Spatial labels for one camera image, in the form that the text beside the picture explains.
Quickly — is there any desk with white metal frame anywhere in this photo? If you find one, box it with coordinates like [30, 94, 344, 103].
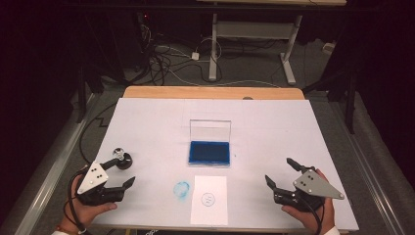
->
[196, 0, 347, 86]

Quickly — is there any white floor cable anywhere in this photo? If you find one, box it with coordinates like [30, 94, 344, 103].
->
[153, 45, 282, 88]

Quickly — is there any blue ink pad clear case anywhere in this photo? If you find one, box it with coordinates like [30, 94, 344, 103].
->
[188, 118, 233, 168]

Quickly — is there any white table cover sheet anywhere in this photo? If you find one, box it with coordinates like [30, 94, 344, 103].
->
[92, 97, 360, 233]

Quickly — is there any black power strip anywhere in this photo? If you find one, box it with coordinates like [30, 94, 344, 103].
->
[136, 11, 149, 37]

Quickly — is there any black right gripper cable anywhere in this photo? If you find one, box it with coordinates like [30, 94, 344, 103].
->
[301, 195, 325, 235]

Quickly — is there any tangle of black cables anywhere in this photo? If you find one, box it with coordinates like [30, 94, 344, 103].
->
[138, 23, 224, 86]

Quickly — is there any aluminium rail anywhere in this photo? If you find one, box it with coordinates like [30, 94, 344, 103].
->
[328, 100, 409, 235]
[0, 92, 103, 235]

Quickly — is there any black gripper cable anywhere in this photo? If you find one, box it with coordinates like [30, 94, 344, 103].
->
[63, 171, 86, 235]
[301, 195, 325, 235]

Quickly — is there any black floor cable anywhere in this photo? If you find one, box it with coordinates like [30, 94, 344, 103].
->
[78, 102, 119, 165]

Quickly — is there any black metal stand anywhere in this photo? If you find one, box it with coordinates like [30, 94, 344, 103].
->
[75, 63, 106, 124]
[302, 70, 357, 135]

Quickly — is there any black stamp with clear knob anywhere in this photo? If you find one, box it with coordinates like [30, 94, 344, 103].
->
[112, 147, 134, 170]

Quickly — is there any person's left hand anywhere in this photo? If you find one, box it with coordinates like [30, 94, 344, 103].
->
[63, 165, 118, 232]

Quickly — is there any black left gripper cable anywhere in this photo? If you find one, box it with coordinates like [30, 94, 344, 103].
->
[63, 171, 86, 235]

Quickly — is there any person's right hand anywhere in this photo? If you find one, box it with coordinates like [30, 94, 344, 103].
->
[282, 168, 337, 235]

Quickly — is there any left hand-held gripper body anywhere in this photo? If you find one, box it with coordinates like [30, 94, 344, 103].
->
[76, 160, 127, 207]

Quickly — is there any white paper sheet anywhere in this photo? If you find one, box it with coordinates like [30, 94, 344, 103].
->
[190, 175, 229, 227]

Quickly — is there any white power strip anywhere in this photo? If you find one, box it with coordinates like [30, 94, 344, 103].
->
[322, 41, 338, 56]

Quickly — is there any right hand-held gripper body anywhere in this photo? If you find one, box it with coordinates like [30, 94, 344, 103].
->
[272, 168, 346, 213]

